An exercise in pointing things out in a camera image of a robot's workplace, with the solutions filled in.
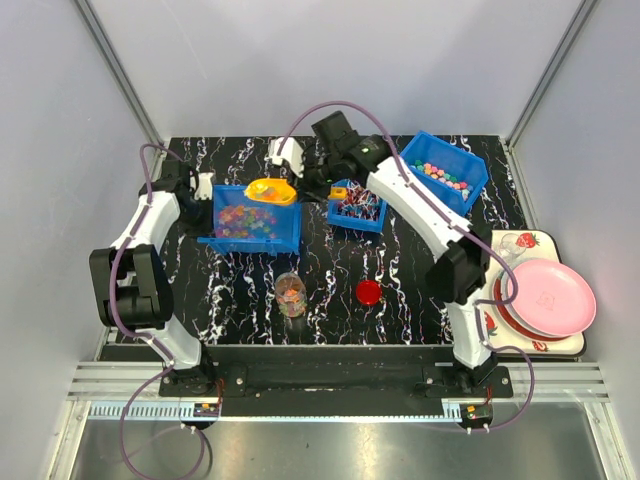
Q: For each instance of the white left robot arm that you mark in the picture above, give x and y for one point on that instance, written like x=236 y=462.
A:
x=131 y=288

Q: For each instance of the red plate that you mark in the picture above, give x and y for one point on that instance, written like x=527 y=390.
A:
x=512 y=322

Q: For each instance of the blue bin with flower candies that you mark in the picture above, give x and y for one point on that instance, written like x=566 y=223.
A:
x=454 y=175

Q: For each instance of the aluminium corner post right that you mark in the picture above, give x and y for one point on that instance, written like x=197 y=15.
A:
x=578 y=21

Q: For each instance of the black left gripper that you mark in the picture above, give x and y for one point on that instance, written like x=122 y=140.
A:
x=206 y=228

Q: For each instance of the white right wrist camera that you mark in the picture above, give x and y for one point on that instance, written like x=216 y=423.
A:
x=286 y=152

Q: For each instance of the aluminium corner post left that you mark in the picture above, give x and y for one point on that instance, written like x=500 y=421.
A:
x=101 y=40

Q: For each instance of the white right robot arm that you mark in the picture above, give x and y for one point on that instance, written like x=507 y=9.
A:
x=460 y=252

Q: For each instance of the blue bin with star candies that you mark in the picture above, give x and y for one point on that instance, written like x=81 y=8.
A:
x=241 y=225

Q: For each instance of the yellow plastic scoop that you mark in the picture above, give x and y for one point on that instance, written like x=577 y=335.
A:
x=282 y=192

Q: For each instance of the strawberry print tray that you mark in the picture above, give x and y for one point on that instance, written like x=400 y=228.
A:
x=538 y=245

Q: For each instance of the clear glass cup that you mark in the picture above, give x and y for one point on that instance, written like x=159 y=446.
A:
x=509 y=248

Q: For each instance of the clear plastic jar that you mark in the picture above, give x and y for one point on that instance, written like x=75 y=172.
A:
x=290 y=294

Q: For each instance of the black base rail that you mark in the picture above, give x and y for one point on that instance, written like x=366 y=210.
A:
x=342 y=382

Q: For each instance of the pink plate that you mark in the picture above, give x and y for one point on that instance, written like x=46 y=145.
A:
x=552 y=298

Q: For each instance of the red jar lid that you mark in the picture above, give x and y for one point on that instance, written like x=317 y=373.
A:
x=368 y=292

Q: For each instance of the blue bin with lollipops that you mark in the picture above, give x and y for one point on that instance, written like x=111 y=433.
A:
x=359 y=209

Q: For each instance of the aluminium corner post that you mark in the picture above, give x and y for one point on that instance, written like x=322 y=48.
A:
x=101 y=40
x=578 y=21

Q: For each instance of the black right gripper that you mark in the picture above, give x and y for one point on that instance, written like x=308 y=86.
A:
x=308 y=186

